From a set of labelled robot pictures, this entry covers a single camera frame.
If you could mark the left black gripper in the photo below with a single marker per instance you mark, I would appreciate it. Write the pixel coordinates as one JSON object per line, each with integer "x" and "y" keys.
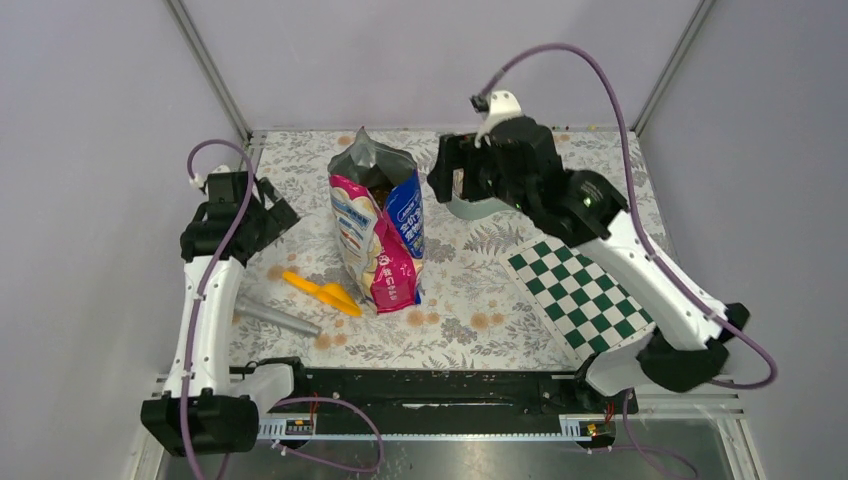
{"x": 279, "y": 217}

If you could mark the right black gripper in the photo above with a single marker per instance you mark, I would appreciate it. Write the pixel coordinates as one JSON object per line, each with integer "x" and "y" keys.
{"x": 457, "y": 151}

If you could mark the pink pet food bag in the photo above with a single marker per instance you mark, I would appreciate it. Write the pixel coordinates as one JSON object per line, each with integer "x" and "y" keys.
{"x": 377, "y": 202}

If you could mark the orange plastic scoop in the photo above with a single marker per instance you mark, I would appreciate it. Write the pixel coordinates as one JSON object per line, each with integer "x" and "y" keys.
{"x": 331, "y": 294}

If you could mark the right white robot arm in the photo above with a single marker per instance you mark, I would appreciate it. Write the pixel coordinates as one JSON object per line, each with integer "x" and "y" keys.
{"x": 687, "y": 347}

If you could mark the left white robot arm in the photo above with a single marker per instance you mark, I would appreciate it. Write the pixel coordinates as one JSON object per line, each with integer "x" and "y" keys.
{"x": 201, "y": 407}

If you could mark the green double pet bowl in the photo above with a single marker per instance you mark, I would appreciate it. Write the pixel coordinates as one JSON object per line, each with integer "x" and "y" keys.
{"x": 474, "y": 208}

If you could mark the grey metal cylinder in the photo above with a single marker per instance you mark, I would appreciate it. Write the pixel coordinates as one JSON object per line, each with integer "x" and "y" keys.
{"x": 248, "y": 307}

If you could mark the floral table mat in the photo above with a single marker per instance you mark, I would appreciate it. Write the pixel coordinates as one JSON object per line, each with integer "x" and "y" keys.
{"x": 471, "y": 315}

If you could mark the green white checkerboard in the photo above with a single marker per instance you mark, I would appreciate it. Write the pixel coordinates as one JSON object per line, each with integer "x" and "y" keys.
{"x": 582, "y": 306}

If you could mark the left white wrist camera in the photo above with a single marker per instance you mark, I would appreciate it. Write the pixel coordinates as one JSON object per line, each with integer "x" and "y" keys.
{"x": 200, "y": 181}

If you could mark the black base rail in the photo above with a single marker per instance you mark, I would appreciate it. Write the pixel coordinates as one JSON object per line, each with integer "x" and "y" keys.
{"x": 347, "y": 404}

